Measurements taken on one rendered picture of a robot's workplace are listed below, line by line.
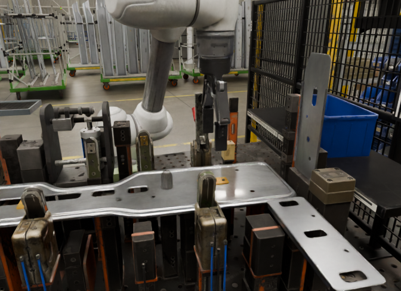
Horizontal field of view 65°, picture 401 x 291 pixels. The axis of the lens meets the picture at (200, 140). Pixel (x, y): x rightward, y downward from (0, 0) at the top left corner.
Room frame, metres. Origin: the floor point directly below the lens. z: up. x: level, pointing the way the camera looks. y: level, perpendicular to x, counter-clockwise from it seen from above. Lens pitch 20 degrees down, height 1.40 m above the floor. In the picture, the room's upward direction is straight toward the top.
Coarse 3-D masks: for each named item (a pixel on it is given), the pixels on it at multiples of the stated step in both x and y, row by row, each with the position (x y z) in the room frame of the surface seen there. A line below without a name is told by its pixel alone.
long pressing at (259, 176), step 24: (192, 168) 0.85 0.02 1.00; (216, 168) 0.86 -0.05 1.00; (240, 168) 0.86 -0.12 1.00; (264, 168) 0.86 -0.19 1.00; (0, 192) 0.72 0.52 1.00; (48, 192) 0.72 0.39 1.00; (72, 192) 0.72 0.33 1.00; (120, 192) 0.72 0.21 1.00; (144, 192) 0.72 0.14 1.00; (168, 192) 0.72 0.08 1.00; (192, 192) 0.72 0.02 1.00; (216, 192) 0.72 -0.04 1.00; (240, 192) 0.72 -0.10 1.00; (264, 192) 0.72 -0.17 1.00; (288, 192) 0.72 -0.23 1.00; (0, 216) 0.61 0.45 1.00; (72, 216) 0.61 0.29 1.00; (96, 216) 0.62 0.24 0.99; (120, 216) 0.62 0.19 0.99; (144, 216) 0.62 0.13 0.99
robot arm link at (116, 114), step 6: (114, 108) 1.48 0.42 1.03; (114, 114) 1.42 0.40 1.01; (120, 114) 1.44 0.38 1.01; (126, 114) 1.48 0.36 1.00; (114, 120) 1.40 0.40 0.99; (120, 120) 1.42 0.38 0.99; (132, 120) 1.47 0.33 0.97; (132, 126) 1.45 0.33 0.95; (132, 132) 1.44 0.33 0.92; (132, 138) 1.44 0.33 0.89; (114, 144) 1.39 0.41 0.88; (132, 144) 1.46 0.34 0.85; (114, 150) 1.39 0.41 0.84
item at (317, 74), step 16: (320, 64) 0.80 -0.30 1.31; (304, 80) 0.87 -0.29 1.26; (320, 80) 0.79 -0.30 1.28; (304, 96) 0.86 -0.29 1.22; (320, 96) 0.78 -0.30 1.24; (304, 112) 0.85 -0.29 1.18; (320, 112) 0.77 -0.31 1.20; (304, 128) 0.84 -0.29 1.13; (320, 128) 0.76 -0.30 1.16; (304, 144) 0.83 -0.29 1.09; (304, 160) 0.82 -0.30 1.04
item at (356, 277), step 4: (348, 272) 0.45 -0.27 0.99; (352, 272) 0.45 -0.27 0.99; (356, 272) 0.45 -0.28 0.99; (340, 276) 0.44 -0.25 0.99; (344, 276) 0.44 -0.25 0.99; (348, 276) 0.44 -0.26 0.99; (352, 276) 0.44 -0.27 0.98; (356, 276) 0.44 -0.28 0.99; (360, 276) 0.44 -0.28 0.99; (344, 280) 0.43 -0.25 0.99; (348, 280) 0.43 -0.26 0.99; (352, 280) 0.43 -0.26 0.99; (356, 280) 0.43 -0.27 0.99; (332, 288) 0.43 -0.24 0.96; (360, 288) 0.41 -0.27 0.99; (364, 288) 0.41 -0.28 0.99; (368, 288) 0.41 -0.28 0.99
